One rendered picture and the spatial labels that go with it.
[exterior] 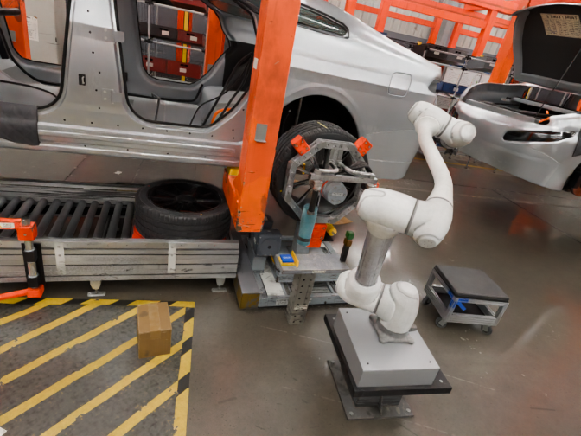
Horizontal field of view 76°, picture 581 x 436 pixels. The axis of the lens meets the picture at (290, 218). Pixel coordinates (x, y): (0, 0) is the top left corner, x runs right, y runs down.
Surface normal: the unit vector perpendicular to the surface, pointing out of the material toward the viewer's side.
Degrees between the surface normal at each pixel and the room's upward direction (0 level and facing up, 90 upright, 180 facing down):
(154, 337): 90
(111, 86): 90
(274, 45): 90
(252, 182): 90
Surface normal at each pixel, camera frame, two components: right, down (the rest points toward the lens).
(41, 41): 0.18, 0.46
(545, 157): -0.46, 0.32
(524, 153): -0.69, 0.21
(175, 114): 0.33, -0.21
